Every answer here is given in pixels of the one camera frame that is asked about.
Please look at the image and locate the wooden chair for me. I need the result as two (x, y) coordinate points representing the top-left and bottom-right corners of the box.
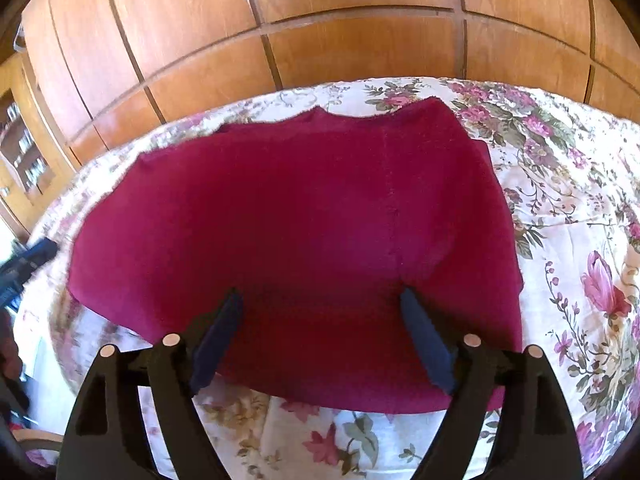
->
(9, 426), (67, 457)

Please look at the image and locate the wooden bookcase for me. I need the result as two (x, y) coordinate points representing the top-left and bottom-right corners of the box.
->
(0, 52), (78, 243)

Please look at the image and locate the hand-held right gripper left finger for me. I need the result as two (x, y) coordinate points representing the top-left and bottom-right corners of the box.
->
(56, 288), (245, 480)

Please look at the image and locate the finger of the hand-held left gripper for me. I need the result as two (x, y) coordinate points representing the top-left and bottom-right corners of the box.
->
(17, 237), (57, 269)

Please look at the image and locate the floral bedspread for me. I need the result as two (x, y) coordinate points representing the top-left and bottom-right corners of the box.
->
(12, 76), (640, 480)

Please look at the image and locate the dark red knit garment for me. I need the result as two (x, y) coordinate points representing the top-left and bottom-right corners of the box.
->
(69, 97), (524, 415)

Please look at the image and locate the wooden headboard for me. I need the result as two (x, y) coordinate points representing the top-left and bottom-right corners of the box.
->
(20, 0), (640, 173)

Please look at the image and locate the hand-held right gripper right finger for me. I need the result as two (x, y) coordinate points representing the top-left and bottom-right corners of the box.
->
(400, 287), (584, 480)

